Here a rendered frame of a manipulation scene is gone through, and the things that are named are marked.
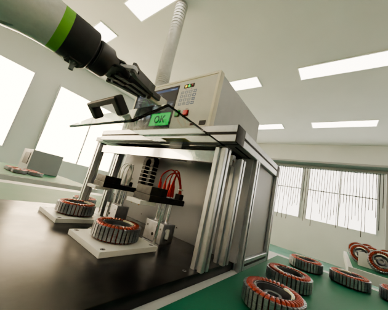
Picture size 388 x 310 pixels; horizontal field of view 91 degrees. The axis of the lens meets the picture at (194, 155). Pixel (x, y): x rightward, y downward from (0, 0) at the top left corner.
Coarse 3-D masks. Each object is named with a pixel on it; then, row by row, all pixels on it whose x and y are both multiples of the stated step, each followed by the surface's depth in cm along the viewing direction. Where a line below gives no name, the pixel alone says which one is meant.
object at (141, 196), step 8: (136, 192) 53; (144, 192) 51; (152, 192) 50; (160, 192) 52; (128, 200) 50; (136, 200) 49; (144, 200) 50; (152, 200) 50; (160, 200) 52; (168, 200) 55; (176, 200) 57; (160, 208) 59; (168, 216) 56
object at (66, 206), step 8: (64, 200) 58; (72, 200) 63; (80, 200) 65; (56, 208) 56; (64, 208) 56; (72, 208) 57; (80, 208) 57; (88, 208) 59; (80, 216) 57; (88, 216) 60
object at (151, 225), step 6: (150, 222) 57; (156, 222) 55; (162, 222) 57; (150, 228) 56; (162, 228) 54; (168, 228) 55; (174, 228) 57; (144, 234) 57; (150, 234) 55; (162, 234) 53; (156, 240) 53; (162, 240) 53; (168, 240) 55
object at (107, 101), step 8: (112, 96) 34; (120, 96) 33; (88, 104) 38; (96, 104) 36; (104, 104) 35; (112, 104) 33; (120, 104) 33; (96, 112) 39; (120, 112) 33; (128, 112) 34
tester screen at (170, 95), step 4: (176, 88) 71; (156, 92) 77; (160, 92) 76; (164, 92) 74; (168, 92) 73; (172, 92) 71; (176, 92) 70; (164, 96) 73; (168, 96) 72; (172, 96) 70; (140, 100) 83; (144, 100) 81; (148, 100) 79; (168, 100) 71; (172, 100) 70; (136, 104) 84; (140, 104) 82; (144, 104) 80; (148, 104) 78; (152, 104) 77; (136, 108) 83
